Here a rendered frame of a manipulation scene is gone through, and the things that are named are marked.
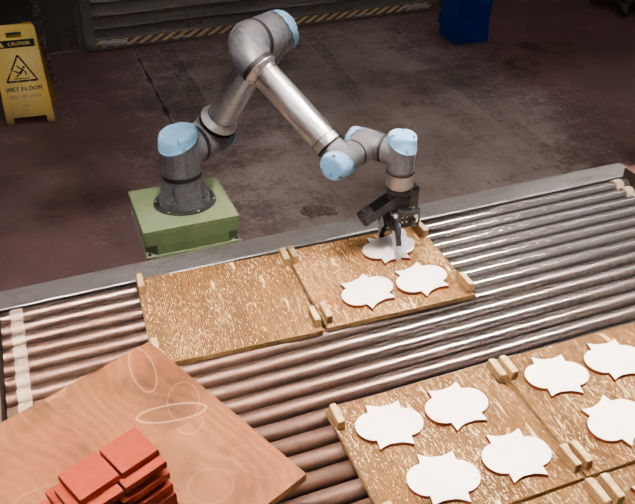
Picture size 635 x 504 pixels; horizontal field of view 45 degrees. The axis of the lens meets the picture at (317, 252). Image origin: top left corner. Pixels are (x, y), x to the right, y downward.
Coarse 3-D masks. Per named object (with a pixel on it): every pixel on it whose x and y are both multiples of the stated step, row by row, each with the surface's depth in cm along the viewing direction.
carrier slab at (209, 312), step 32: (160, 288) 200; (192, 288) 200; (224, 288) 200; (256, 288) 200; (288, 288) 200; (160, 320) 189; (192, 320) 189; (224, 320) 189; (256, 320) 189; (288, 320) 189; (192, 352) 180; (224, 352) 180
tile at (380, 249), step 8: (368, 240) 217; (376, 240) 216; (384, 240) 216; (368, 248) 213; (376, 248) 213; (384, 248) 213; (392, 248) 213; (368, 256) 210; (376, 256) 210; (384, 256) 210; (392, 256) 210; (408, 256) 210; (384, 264) 208
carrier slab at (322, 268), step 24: (360, 240) 218; (312, 264) 209; (336, 264) 209; (360, 264) 209; (408, 264) 209; (432, 264) 209; (312, 288) 200; (336, 288) 200; (456, 288) 200; (336, 312) 192; (360, 312) 192; (384, 312) 192; (408, 312) 193
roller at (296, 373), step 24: (600, 288) 203; (624, 288) 204; (504, 312) 194; (528, 312) 195; (408, 336) 187; (432, 336) 187; (456, 336) 189; (336, 360) 180; (360, 360) 181; (240, 384) 173; (264, 384) 174
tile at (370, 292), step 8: (360, 280) 201; (368, 280) 201; (376, 280) 201; (384, 280) 201; (344, 288) 199; (352, 288) 198; (360, 288) 198; (368, 288) 198; (376, 288) 198; (384, 288) 198; (392, 288) 198; (344, 296) 195; (352, 296) 195; (360, 296) 195; (368, 296) 195; (376, 296) 195; (384, 296) 195; (392, 296) 195; (352, 304) 193; (360, 304) 193; (368, 304) 193; (376, 304) 193
